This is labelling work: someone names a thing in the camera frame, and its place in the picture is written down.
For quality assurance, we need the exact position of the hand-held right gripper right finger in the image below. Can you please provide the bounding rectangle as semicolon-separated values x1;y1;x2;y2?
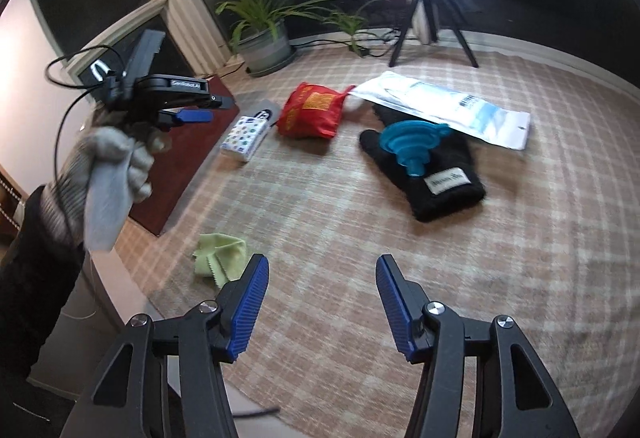
375;254;581;438

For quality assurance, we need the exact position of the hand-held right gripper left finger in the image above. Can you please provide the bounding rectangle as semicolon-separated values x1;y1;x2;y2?
60;254;271;438

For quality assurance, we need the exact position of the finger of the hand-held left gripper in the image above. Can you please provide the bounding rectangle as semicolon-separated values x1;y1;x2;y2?
167;92;236;111
157;106;215;129

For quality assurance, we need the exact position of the dark red box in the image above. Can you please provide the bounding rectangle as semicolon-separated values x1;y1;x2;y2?
129;75;241;237

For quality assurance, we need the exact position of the black fuzzy glove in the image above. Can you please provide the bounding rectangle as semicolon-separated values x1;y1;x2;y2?
359;104;487;223

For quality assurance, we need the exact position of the white plastic package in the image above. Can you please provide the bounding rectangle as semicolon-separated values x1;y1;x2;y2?
350;71;531;151

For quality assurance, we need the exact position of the person's left forearm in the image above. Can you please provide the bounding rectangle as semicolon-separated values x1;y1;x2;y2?
0;158;91;371

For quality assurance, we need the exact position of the person's left hand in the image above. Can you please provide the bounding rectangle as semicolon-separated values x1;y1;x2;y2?
55;125;156;251

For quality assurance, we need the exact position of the white dotted tissue pack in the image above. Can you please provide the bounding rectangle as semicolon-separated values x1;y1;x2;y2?
220;115;271;163

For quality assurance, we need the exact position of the grey pouch with black circle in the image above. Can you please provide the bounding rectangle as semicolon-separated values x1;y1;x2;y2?
250;100;281;129

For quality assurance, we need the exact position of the light green cloth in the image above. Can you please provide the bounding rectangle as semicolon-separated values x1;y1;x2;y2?
193;233;248;289

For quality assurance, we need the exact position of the large potted plant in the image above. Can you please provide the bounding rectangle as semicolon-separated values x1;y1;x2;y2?
202;0;351;77

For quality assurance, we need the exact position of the red fabric bag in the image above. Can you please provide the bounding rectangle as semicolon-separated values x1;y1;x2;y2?
276;82;356;139

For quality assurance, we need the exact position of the plaid mat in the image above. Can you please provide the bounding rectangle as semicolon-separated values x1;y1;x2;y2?
115;45;640;438

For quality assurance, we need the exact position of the small green plant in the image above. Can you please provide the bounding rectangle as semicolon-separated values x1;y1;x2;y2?
325;0;386;53

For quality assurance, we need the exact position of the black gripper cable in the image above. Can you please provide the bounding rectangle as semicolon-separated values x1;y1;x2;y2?
45;45;126;231

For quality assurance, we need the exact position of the black power cable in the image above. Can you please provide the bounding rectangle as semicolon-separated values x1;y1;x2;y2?
295;30;416;59

